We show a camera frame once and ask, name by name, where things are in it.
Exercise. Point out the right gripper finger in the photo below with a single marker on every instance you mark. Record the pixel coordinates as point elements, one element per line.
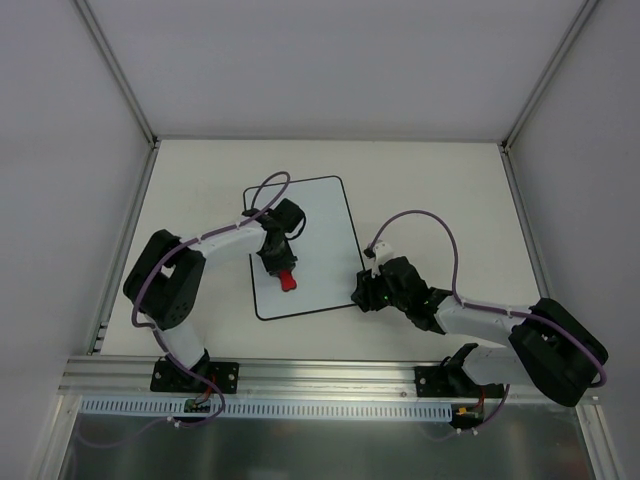
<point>368,304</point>
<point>365,285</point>

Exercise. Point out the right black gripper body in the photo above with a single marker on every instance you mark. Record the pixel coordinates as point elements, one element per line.
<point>370,293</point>

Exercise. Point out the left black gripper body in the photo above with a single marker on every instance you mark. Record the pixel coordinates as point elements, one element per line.
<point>279,265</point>

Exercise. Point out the red whiteboard eraser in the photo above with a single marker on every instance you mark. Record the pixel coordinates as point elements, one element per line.
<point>287,281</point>

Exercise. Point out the white whiteboard black frame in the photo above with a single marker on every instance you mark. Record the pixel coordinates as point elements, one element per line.
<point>328,254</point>

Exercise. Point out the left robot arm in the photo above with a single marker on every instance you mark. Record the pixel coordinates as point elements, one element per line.
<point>164,282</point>

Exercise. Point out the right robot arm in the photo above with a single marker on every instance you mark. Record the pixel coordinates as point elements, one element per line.
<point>543,346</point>

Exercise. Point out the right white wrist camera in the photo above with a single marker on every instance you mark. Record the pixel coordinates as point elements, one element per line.
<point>379,251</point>

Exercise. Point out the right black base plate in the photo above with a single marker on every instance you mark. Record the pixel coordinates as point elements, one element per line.
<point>451,382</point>

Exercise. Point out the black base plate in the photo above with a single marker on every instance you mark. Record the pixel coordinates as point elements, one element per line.
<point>225,377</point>
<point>451,382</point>

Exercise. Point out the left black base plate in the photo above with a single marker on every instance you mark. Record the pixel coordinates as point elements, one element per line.
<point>225,377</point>

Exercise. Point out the left aluminium frame post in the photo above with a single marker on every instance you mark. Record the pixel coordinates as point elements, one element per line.
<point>99,38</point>

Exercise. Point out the aluminium frame post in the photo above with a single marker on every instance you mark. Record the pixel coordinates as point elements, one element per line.
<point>569,38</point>
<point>99,38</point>

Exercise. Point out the white slotted cable duct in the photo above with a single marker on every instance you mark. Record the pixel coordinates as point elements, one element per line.
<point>432,412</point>

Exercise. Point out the right aluminium frame post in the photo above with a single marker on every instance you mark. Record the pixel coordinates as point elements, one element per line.
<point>569,38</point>

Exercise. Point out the aluminium mounting rail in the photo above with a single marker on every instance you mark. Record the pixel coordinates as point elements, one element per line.
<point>258,378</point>

